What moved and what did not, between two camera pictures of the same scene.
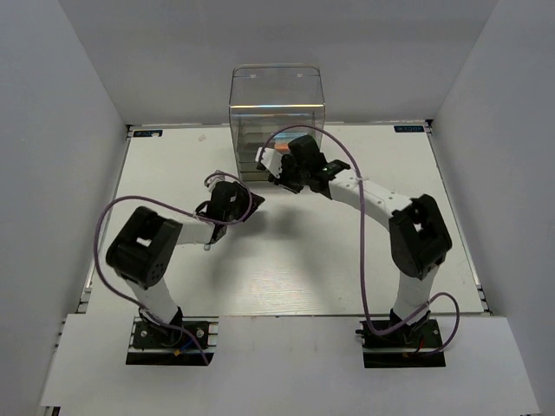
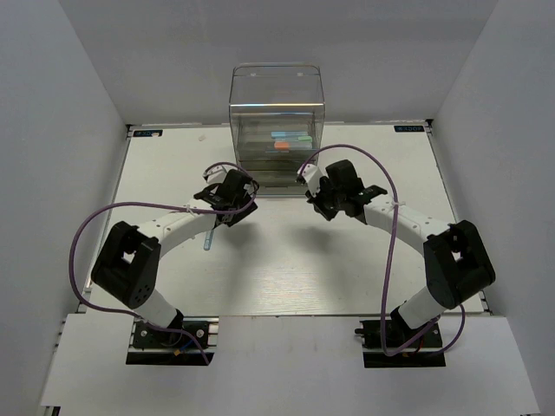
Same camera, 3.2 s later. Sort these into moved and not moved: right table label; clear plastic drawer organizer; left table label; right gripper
Moved: right gripper
Not moved: left table label; clear plastic drawer organizer; right table label
